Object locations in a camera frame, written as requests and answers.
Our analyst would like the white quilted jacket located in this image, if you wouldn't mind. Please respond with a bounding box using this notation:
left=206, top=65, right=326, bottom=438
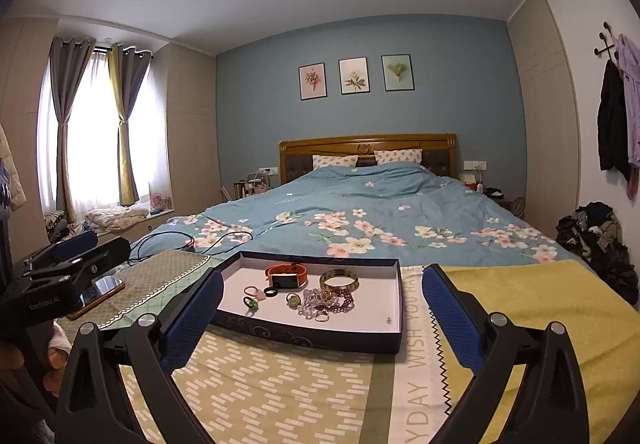
left=0, top=124, right=27, bottom=211

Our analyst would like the pile of dark clothes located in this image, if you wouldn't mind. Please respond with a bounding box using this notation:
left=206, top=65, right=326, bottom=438
left=556, top=201, right=640, bottom=306

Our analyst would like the black curtain rod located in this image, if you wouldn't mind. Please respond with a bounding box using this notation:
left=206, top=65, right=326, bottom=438
left=94, top=46, right=153, bottom=60

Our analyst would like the black cable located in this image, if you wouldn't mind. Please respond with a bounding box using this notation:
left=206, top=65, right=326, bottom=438
left=130, top=230, right=253, bottom=260

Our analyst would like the black jacket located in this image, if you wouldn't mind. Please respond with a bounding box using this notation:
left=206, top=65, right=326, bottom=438
left=597, top=59, right=632, bottom=181

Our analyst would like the cluster of cosmetic bottles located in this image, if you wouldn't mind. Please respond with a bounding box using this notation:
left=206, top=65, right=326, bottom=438
left=230, top=167, right=281, bottom=200

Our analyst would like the purple beaded bracelet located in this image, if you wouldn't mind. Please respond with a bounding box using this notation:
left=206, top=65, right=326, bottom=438
left=327, top=291, right=357, bottom=316

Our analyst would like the smartphone with orange case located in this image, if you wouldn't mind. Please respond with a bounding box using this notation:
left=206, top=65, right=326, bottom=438
left=65, top=275, right=126, bottom=321

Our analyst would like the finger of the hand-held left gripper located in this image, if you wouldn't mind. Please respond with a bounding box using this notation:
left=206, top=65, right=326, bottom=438
left=22, top=237, right=132, bottom=286
left=25, top=230, right=100, bottom=267

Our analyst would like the white sheer curtain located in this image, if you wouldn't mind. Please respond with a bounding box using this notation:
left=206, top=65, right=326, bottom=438
left=37, top=49, right=171, bottom=220

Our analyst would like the white flower framed picture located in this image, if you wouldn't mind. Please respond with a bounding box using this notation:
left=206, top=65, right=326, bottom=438
left=338, top=57, right=371, bottom=95

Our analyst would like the green quilted mat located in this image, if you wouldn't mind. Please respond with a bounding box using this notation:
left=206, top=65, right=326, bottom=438
left=55, top=250, right=223, bottom=330

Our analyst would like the blue floral duvet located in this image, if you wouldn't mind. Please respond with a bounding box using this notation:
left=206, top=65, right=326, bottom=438
left=127, top=161, right=601, bottom=275

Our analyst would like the dark patterned cloth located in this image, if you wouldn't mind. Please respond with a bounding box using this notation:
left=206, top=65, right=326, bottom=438
left=44, top=211, right=83, bottom=245

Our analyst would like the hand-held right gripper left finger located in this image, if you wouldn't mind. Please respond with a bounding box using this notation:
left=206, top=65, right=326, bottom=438
left=54, top=268, right=225, bottom=444

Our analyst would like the person's left hand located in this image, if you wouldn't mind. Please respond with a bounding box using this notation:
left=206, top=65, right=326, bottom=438
left=42, top=346, right=72, bottom=395

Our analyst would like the black coat rack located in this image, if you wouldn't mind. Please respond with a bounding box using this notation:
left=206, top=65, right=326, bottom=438
left=594, top=22, right=621, bottom=61

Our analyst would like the yellow cloth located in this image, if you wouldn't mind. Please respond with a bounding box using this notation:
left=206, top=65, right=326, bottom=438
left=440, top=259, right=640, bottom=444

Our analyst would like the cream crumpled blanket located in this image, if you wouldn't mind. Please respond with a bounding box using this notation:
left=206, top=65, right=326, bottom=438
left=85, top=205, right=151, bottom=231

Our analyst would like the gold bangle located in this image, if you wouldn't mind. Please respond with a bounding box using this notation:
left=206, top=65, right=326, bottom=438
left=319, top=269, right=360, bottom=292

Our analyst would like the grey and yellow curtain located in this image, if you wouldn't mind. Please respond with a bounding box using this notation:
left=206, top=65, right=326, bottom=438
left=107, top=43, right=152, bottom=207

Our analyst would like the floral white pillow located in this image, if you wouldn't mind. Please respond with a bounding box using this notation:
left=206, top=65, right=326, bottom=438
left=374, top=149, right=423, bottom=166
left=312, top=154, right=359, bottom=170

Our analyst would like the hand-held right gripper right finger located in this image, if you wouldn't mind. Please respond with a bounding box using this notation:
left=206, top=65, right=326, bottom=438
left=421, top=263, right=591, bottom=444

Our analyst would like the orange smartwatch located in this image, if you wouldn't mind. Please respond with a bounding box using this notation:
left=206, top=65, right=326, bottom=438
left=264, top=263, right=309, bottom=290

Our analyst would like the tall beige wardrobe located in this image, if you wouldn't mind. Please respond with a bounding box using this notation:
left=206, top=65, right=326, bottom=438
left=507, top=0, right=581, bottom=245

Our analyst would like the clear bead bracelet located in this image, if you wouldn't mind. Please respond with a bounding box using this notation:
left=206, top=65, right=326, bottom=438
left=299, top=288, right=326, bottom=320

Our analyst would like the green leaf framed picture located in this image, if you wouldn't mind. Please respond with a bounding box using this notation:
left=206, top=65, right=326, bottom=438
left=381, top=54, right=416, bottom=92

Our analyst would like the dark blue jewelry box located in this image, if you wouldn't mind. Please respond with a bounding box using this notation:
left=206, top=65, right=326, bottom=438
left=209, top=251, right=405, bottom=356

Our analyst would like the wooden headboard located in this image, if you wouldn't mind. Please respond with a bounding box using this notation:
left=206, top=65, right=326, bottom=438
left=279, top=133, right=458, bottom=185

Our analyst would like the pink flower framed picture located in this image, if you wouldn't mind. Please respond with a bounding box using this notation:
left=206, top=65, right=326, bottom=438
left=298, top=62, right=331, bottom=101

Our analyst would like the purple garment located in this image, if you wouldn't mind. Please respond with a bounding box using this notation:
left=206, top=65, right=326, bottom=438
left=616, top=34, right=640, bottom=200

